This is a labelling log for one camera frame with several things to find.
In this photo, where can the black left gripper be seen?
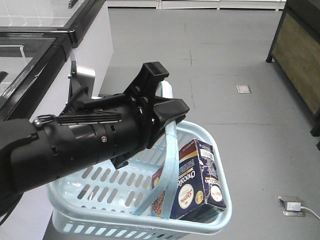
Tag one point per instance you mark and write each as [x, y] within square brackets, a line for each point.
[116, 127]

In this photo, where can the light blue plastic basket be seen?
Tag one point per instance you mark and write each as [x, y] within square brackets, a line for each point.
[134, 202]

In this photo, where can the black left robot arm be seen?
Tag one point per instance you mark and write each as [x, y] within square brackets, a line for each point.
[18, 138]

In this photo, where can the small steel floor plate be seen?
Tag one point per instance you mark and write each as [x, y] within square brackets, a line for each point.
[243, 89]

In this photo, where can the dark blue cookie box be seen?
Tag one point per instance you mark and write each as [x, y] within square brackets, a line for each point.
[198, 196]

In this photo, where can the far white chest freezer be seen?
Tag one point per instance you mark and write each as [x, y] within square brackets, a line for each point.
[86, 22]

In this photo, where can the white chest freezer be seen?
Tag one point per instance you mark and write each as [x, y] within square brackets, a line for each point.
[86, 22]
[33, 81]

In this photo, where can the white store shelving unit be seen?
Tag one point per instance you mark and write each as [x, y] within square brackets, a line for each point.
[199, 4]

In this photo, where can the near white chest freezer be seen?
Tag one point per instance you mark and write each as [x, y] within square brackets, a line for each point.
[33, 81]

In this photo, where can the black wooden display stand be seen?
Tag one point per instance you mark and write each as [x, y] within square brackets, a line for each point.
[296, 50]

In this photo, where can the white power plug adapter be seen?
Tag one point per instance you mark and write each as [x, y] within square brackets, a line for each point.
[293, 206]

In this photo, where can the open steel floor socket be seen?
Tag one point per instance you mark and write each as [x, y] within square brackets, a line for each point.
[284, 199]

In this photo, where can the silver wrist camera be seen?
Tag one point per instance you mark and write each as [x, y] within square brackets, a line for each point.
[81, 76]

